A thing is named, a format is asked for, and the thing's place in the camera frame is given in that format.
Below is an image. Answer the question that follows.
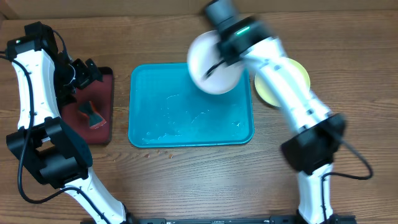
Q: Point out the white plastic plate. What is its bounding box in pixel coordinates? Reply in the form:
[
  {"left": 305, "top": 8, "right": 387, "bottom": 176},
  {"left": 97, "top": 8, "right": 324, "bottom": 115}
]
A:
[{"left": 187, "top": 30, "right": 244, "bottom": 95}]

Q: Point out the red and green sponge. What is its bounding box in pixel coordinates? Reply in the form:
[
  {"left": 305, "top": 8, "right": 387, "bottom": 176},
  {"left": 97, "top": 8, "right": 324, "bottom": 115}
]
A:
[{"left": 78, "top": 101, "right": 106, "bottom": 129}]

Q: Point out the yellow-green plastic plate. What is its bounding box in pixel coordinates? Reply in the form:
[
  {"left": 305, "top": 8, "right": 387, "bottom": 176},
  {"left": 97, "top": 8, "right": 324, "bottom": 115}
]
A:
[{"left": 254, "top": 58, "right": 311, "bottom": 108}]

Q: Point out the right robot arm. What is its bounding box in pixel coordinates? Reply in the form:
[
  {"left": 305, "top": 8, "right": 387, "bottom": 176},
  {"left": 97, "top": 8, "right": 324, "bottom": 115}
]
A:
[{"left": 204, "top": 0, "right": 345, "bottom": 223}]

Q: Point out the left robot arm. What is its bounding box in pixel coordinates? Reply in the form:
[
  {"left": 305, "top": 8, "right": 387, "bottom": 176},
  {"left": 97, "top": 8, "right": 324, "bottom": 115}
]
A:
[{"left": 1, "top": 22, "right": 135, "bottom": 223}]

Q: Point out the black and red tray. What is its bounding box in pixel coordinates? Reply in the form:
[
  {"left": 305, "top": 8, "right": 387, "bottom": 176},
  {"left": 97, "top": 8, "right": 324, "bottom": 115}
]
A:
[{"left": 61, "top": 67, "right": 114, "bottom": 145}]

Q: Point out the teal plastic serving tray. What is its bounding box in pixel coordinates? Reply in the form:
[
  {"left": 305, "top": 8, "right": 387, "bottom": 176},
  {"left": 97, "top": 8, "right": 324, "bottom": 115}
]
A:
[{"left": 127, "top": 63, "right": 254, "bottom": 148}]

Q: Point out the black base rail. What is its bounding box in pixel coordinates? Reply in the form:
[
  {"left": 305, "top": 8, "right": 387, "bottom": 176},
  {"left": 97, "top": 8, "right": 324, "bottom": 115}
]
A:
[{"left": 116, "top": 215, "right": 357, "bottom": 224}]

